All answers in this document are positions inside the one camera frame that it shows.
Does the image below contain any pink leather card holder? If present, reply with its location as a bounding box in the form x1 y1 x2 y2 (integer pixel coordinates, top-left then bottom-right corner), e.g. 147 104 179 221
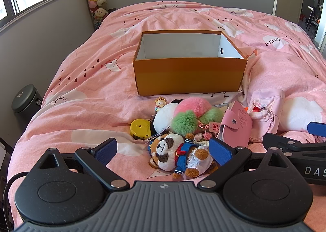
217 101 252 148

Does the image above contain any pink fabric pouch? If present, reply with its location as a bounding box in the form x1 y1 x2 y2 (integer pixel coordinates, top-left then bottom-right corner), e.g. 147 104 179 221
248 89 285 143

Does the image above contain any yellow tape measure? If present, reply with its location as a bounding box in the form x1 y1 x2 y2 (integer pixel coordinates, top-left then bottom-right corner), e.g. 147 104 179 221
130 118 151 139

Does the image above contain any pink green pompom peach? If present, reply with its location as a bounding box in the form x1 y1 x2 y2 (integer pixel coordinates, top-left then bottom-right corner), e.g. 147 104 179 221
170 97 224 137

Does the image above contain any red panda sailor plush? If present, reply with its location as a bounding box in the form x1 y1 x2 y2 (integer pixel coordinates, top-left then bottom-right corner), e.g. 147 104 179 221
148 133 218 180

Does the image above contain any white ice cream plush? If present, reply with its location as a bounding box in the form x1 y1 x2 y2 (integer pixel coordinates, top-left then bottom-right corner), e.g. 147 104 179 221
150 99 182 135

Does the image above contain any small crowned figurine magnet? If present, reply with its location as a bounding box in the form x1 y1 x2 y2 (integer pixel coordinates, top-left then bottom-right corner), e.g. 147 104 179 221
154 96 167 112

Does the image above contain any black round bin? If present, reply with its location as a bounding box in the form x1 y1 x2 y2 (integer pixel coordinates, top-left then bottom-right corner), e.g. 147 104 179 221
12 84 43 123

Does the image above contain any orange cardboard box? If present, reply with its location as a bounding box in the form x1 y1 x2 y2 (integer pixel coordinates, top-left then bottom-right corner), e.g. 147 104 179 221
133 30 247 96

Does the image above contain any black cable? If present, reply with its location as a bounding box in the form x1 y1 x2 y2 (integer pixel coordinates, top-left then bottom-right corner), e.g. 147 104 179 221
2 171 29 232

